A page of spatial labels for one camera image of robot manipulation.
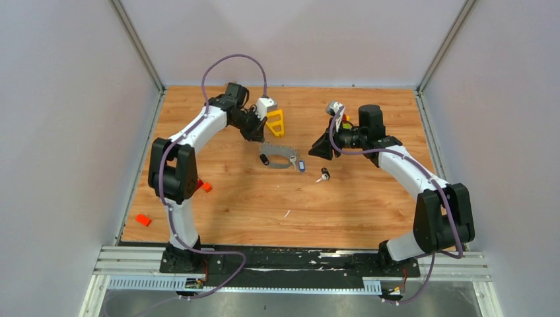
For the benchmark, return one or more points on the yellow triangular plastic piece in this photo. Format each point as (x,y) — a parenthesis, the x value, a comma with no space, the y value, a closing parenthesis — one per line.
(275,123)

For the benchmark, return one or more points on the black key tag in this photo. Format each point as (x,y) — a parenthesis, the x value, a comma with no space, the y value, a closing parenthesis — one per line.
(265,159)

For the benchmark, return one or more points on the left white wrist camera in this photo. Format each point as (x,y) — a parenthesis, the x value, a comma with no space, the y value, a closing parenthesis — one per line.
(264,105)

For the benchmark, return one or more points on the grey metal carabiner plate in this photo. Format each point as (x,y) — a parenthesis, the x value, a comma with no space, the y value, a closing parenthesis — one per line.
(276,150)

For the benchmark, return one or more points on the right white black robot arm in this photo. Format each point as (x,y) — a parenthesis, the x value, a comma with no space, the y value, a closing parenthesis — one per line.
(443,220)

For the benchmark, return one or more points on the red flat toy block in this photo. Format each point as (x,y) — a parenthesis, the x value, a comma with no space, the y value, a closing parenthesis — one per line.
(143,220)

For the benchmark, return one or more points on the white slotted cable duct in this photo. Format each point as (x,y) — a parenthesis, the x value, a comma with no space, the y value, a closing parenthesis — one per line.
(129,282)

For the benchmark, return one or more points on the red green toy block figure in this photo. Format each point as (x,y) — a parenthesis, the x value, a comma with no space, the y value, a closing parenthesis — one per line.
(345,123)

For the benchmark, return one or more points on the red white toy block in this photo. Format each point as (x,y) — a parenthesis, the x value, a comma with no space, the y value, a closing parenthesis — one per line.
(200,183)

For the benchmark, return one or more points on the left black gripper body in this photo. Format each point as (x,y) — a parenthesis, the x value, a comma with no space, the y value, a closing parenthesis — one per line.
(249,124)

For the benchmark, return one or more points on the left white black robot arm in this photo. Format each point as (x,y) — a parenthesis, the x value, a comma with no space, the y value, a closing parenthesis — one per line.
(173,167)

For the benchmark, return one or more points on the black head silver key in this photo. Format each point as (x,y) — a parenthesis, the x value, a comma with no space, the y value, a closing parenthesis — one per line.
(325,175)

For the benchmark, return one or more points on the blue key tag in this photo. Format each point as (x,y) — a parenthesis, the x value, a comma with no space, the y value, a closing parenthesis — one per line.
(301,166)

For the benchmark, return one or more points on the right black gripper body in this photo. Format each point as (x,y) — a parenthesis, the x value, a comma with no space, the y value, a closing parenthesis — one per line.
(341,138)

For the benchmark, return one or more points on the metal keyring with keys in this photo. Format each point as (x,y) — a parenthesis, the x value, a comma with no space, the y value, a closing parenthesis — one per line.
(293,160)

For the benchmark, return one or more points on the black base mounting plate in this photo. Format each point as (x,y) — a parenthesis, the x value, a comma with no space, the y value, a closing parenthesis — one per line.
(274,266)

